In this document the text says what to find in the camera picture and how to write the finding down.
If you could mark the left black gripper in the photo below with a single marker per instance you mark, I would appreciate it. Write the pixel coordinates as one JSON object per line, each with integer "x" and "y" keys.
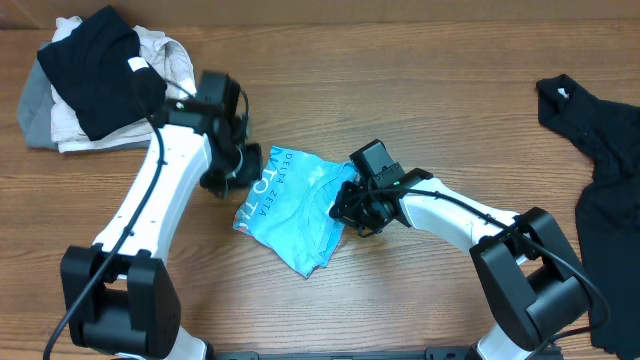
{"x": 251, "y": 171}

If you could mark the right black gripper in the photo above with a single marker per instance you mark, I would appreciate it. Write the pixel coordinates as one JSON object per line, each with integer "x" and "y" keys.
{"x": 342, "y": 211}

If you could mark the light blue t-shirt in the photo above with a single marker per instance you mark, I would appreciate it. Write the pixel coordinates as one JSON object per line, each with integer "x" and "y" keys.
{"x": 287, "y": 209}

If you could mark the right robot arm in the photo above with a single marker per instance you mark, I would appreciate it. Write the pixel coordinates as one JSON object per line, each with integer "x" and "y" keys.
{"x": 533, "y": 281}

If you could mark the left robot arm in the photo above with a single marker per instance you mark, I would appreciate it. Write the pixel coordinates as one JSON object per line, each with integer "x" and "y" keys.
{"x": 118, "y": 294}

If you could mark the folded beige shirt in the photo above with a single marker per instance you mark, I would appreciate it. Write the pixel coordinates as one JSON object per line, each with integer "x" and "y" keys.
{"x": 170, "y": 60}

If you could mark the folded black shirt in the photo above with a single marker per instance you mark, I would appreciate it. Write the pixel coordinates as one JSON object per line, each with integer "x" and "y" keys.
{"x": 90, "y": 71}

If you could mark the folded grey garment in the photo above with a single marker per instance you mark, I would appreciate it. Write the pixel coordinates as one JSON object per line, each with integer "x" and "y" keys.
{"x": 34, "y": 110}

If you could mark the black shirt on right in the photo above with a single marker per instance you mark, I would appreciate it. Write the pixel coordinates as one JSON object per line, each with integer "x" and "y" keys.
{"x": 607, "y": 212}

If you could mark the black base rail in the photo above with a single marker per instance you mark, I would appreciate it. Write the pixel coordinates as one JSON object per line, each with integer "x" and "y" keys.
{"x": 430, "y": 353}

